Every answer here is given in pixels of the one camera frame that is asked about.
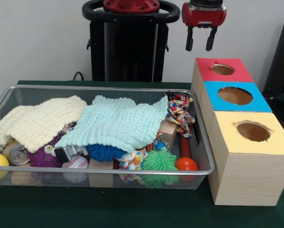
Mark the mint knitted cloth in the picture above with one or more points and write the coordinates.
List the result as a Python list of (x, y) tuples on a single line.
[(118, 123)]

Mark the clear shallow mesh bin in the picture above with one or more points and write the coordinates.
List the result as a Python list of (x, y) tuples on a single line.
[(132, 96)]

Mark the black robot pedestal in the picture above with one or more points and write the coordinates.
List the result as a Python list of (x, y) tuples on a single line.
[(127, 52)]

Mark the black panel stand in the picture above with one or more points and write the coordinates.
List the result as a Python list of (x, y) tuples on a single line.
[(282, 61)]

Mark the cream knitted cloth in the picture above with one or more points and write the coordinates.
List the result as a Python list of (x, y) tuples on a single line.
[(37, 121)]

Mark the green spiky ball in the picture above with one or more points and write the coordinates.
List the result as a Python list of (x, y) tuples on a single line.
[(158, 160)]

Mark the wooden box with three holes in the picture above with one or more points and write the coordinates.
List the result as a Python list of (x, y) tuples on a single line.
[(246, 175)]

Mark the white baseball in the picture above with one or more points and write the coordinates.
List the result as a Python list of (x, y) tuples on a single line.
[(75, 164)]

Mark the silver drink can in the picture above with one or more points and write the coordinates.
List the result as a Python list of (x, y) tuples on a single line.
[(16, 153)]

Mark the dark green tablecloth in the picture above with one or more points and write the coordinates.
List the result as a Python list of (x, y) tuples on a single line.
[(132, 209)]

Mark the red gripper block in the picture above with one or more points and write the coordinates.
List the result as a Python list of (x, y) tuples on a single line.
[(203, 15)]

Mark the purple monster toy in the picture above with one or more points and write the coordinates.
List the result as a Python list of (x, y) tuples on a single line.
[(40, 156)]

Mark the blue spiky ball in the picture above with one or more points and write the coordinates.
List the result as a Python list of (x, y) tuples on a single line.
[(104, 152)]

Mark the red maraca rattle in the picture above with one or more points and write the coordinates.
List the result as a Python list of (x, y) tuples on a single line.
[(186, 164)]

